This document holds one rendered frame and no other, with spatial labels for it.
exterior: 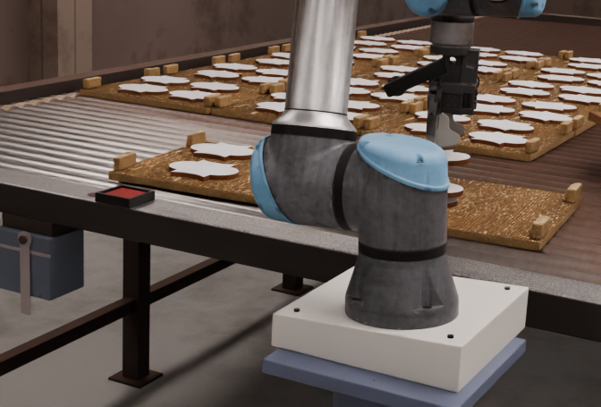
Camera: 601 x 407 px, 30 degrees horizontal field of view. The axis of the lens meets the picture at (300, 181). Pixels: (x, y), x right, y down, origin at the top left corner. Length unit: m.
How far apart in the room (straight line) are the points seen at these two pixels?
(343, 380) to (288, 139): 0.32
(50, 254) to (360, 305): 0.81
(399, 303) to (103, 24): 5.84
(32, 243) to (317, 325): 0.80
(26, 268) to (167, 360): 1.59
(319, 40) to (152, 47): 6.12
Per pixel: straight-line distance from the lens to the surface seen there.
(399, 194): 1.41
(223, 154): 2.27
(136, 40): 7.45
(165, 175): 2.13
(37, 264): 2.13
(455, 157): 2.01
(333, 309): 1.51
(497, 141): 2.55
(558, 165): 2.52
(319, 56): 1.49
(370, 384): 1.42
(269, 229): 1.87
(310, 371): 1.44
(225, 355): 3.72
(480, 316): 1.50
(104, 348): 3.78
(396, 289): 1.43
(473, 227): 1.88
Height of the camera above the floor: 1.44
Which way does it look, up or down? 14 degrees down
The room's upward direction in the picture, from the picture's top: 3 degrees clockwise
